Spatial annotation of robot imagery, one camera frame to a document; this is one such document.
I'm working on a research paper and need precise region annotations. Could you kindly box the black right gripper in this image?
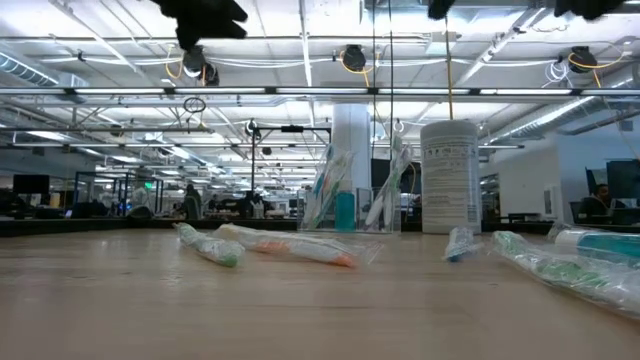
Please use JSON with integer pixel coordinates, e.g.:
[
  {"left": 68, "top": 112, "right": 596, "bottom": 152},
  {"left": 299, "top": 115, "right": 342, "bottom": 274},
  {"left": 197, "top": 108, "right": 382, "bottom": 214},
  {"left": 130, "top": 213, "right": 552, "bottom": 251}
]
[{"left": 553, "top": 0, "right": 626, "bottom": 21}]

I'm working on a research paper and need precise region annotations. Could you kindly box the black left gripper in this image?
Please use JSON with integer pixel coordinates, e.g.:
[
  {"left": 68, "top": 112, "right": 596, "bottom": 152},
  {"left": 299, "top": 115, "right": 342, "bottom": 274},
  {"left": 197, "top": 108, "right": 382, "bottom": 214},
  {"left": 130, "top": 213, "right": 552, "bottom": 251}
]
[{"left": 152, "top": 0, "right": 249, "bottom": 51}]

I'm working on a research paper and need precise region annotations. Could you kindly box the green toothbrush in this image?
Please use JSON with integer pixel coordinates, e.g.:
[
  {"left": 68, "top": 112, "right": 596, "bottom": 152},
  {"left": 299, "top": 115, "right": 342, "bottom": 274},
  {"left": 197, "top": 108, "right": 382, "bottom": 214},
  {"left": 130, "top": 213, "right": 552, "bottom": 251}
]
[
  {"left": 489, "top": 229, "right": 640, "bottom": 321},
  {"left": 173, "top": 222, "right": 246, "bottom": 269},
  {"left": 382, "top": 135, "right": 414, "bottom": 231}
]

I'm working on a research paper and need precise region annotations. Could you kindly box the orange toothbrush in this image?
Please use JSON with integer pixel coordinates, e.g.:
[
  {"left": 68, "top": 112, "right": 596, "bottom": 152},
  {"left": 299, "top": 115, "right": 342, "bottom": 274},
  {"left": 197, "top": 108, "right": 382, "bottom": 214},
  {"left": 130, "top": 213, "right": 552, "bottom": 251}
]
[
  {"left": 213, "top": 222, "right": 385, "bottom": 269},
  {"left": 319, "top": 149, "right": 346, "bottom": 229}
]

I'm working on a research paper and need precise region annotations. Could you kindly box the teal toothpaste tube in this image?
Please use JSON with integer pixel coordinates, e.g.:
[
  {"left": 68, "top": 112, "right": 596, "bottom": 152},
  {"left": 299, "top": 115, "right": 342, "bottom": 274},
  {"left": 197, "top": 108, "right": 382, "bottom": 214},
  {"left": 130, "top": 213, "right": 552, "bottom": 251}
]
[
  {"left": 334, "top": 191, "right": 357, "bottom": 231},
  {"left": 547, "top": 222, "right": 640, "bottom": 269}
]

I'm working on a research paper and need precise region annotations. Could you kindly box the blue-tipped toothbrush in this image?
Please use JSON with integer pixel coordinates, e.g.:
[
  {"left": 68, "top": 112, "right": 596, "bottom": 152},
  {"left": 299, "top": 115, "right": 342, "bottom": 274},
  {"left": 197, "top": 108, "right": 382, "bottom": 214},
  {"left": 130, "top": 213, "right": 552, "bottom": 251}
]
[{"left": 442, "top": 226, "right": 485, "bottom": 264}]

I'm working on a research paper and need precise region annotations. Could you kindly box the long ceiling light bar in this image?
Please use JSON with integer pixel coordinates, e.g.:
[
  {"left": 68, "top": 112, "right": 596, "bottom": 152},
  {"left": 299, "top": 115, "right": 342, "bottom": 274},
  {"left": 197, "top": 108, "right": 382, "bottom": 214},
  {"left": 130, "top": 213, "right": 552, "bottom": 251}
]
[{"left": 0, "top": 87, "right": 640, "bottom": 96}]

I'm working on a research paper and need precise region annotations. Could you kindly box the white building column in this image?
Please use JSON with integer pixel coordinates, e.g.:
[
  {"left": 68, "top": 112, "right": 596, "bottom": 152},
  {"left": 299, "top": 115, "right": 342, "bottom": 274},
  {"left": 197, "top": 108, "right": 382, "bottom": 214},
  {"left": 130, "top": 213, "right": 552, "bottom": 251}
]
[{"left": 332, "top": 102, "right": 372, "bottom": 221}]

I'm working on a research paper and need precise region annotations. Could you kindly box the white wipes canister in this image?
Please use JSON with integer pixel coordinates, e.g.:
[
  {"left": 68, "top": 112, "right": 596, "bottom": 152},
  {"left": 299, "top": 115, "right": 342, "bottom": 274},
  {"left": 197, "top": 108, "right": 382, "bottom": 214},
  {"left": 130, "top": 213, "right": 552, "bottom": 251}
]
[{"left": 419, "top": 119, "right": 482, "bottom": 235}]

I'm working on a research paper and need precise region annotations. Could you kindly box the black monitor screen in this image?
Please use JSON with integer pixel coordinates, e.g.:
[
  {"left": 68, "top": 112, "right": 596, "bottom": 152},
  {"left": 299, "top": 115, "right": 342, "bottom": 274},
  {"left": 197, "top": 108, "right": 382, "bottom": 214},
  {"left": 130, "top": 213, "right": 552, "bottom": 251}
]
[
  {"left": 370, "top": 158, "right": 422, "bottom": 190},
  {"left": 12, "top": 174, "right": 51, "bottom": 196},
  {"left": 605, "top": 159, "right": 640, "bottom": 201}
]

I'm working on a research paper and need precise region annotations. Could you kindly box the person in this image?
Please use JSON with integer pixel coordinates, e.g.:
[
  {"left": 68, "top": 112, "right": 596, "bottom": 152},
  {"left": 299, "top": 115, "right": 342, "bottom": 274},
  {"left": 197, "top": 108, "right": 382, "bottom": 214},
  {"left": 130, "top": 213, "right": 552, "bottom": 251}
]
[
  {"left": 579, "top": 182, "right": 614, "bottom": 224},
  {"left": 182, "top": 183, "right": 204, "bottom": 220}
]

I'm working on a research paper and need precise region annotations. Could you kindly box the clear acrylic organizer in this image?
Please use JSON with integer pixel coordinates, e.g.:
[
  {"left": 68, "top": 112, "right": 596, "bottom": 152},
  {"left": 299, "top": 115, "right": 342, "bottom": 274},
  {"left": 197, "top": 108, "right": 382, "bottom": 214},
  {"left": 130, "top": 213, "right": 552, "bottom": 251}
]
[{"left": 297, "top": 187, "right": 402, "bottom": 234}]

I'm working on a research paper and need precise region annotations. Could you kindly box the black ceiling cord reel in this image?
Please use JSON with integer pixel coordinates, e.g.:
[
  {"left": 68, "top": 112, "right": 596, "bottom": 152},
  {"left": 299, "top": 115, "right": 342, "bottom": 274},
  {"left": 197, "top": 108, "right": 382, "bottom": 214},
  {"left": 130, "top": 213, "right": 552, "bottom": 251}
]
[
  {"left": 569, "top": 45, "right": 599, "bottom": 74},
  {"left": 342, "top": 44, "right": 367, "bottom": 73},
  {"left": 181, "top": 44, "right": 221, "bottom": 87}
]

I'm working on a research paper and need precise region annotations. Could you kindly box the silver ventilation duct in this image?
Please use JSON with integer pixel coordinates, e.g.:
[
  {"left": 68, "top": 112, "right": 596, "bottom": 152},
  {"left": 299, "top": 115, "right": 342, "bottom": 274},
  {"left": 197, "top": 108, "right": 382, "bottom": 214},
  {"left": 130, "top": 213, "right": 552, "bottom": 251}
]
[
  {"left": 0, "top": 52, "right": 89, "bottom": 89},
  {"left": 482, "top": 97, "right": 640, "bottom": 146}
]

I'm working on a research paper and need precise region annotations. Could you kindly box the black framed enclosure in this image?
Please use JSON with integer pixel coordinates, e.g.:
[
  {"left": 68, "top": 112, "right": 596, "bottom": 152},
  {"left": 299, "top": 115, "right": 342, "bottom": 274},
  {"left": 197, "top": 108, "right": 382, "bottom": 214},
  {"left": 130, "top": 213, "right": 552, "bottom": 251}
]
[{"left": 73, "top": 172, "right": 164, "bottom": 219}]

